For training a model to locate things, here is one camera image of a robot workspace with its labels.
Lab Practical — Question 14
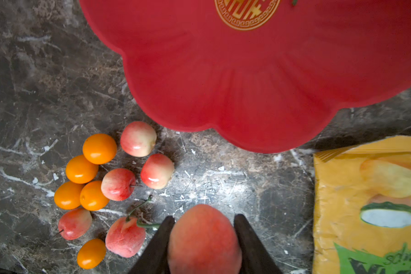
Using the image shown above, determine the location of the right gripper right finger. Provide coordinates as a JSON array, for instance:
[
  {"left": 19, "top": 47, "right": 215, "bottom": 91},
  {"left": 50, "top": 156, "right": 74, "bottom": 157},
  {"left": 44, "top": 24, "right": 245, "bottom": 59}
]
[{"left": 234, "top": 214, "right": 283, "bottom": 274}]

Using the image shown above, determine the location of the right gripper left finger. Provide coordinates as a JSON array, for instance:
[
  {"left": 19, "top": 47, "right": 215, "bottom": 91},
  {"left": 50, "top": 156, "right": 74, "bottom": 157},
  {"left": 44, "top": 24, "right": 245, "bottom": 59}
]
[{"left": 129, "top": 216, "right": 175, "bottom": 274}]

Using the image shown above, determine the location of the red flower-shaped fruit bowl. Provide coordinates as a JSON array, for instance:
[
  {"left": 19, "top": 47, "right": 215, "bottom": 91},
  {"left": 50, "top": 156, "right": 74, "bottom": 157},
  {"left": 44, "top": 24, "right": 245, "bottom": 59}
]
[{"left": 80, "top": 1, "right": 411, "bottom": 153}]

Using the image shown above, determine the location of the orange tangerine bottom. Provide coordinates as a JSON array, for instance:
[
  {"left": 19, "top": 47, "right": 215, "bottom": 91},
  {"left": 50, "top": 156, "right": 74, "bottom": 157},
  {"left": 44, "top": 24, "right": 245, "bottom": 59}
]
[{"left": 76, "top": 239, "right": 106, "bottom": 269}]

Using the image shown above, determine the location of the orange tangerine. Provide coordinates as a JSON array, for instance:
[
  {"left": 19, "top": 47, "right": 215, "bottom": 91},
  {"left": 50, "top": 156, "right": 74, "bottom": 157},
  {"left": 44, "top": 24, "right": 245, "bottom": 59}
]
[
  {"left": 65, "top": 155, "right": 99, "bottom": 184},
  {"left": 83, "top": 134, "right": 117, "bottom": 164},
  {"left": 54, "top": 182, "right": 85, "bottom": 210},
  {"left": 79, "top": 180, "right": 110, "bottom": 211},
  {"left": 76, "top": 239, "right": 106, "bottom": 269}
]

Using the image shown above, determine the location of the pink peach centre small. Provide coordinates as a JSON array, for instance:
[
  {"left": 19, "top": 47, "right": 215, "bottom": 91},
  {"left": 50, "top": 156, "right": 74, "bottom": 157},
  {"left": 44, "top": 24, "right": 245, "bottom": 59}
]
[{"left": 101, "top": 169, "right": 136, "bottom": 201}]

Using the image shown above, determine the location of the orange tangerine middle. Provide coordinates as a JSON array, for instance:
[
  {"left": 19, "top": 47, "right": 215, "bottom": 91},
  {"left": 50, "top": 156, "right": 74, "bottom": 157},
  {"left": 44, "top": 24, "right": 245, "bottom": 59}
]
[{"left": 79, "top": 180, "right": 110, "bottom": 211}]

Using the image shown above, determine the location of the orange tangerine upper left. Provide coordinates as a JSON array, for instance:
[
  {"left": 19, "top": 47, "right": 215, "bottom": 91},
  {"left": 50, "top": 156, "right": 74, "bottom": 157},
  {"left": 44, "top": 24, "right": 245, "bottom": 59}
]
[{"left": 65, "top": 155, "right": 99, "bottom": 184}]

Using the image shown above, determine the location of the orange tangerine top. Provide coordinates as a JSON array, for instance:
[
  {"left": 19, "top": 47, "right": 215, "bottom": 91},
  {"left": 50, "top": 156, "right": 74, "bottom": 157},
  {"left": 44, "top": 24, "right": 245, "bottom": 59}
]
[{"left": 83, "top": 134, "right": 117, "bottom": 164}]

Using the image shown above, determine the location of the yellow snack bag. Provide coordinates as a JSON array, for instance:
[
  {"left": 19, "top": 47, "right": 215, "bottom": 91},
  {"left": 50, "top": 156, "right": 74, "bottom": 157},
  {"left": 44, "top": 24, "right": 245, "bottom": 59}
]
[{"left": 312, "top": 136, "right": 411, "bottom": 274}]

